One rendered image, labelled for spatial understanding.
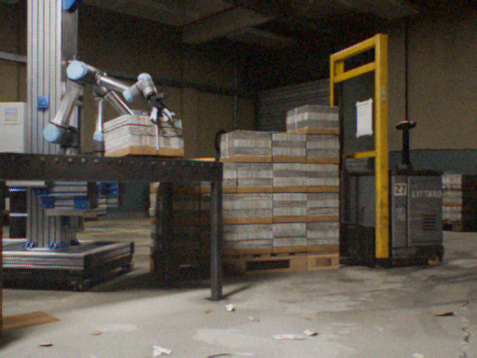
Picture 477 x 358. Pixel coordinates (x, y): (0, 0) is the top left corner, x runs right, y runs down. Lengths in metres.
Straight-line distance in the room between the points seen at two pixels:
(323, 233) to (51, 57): 2.40
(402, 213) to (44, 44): 2.99
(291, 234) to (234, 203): 0.53
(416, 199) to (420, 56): 6.47
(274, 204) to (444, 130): 6.63
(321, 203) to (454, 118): 6.31
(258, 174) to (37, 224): 1.61
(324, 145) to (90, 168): 2.19
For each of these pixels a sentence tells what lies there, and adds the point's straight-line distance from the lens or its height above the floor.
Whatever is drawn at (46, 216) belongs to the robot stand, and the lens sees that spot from 3.92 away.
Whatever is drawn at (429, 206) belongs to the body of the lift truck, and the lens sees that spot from 4.69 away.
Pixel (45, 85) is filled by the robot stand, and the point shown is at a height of 1.35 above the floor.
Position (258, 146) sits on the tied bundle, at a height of 0.95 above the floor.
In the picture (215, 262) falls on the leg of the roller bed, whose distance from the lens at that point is 3.12.
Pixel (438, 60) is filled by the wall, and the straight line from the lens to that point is 10.64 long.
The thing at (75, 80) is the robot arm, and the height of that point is 1.30.
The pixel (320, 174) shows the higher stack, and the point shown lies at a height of 0.75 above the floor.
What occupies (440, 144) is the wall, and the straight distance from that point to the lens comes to 10.40.
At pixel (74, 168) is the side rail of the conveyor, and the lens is 2.62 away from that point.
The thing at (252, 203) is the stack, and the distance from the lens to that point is 4.02.
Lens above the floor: 0.65
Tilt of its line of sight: 1 degrees up
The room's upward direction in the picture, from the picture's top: straight up
